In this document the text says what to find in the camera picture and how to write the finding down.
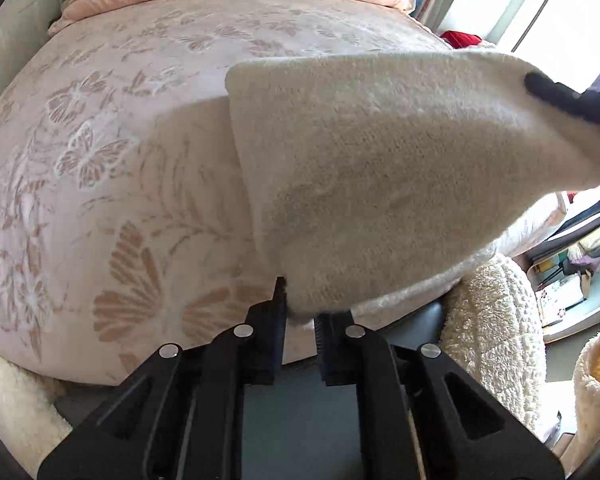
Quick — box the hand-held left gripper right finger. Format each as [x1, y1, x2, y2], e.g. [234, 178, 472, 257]
[314, 310, 566, 480]

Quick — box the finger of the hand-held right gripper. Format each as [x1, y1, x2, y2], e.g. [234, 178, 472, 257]
[525, 72, 600, 126]

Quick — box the cream sweater with black hearts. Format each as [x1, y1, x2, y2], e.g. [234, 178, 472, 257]
[225, 50, 600, 321]

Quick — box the person's cream fleece clothing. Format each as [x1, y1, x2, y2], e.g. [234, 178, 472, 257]
[572, 330, 600, 468]

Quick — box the blue upholstered bed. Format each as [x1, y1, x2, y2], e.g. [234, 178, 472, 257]
[55, 300, 456, 480]

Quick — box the window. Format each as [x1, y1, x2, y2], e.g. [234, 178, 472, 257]
[480, 0, 600, 86]

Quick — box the red cloth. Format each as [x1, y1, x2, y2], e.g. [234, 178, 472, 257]
[439, 30, 483, 47]

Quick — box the pink butterfly print blanket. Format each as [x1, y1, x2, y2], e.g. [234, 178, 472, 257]
[0, 0, 566, 386]

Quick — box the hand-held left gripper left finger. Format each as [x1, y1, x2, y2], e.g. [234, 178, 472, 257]
[37, 276, 288, 480]

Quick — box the white fluffy throw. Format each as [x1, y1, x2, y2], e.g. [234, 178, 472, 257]
[437, 252, 548, 441]

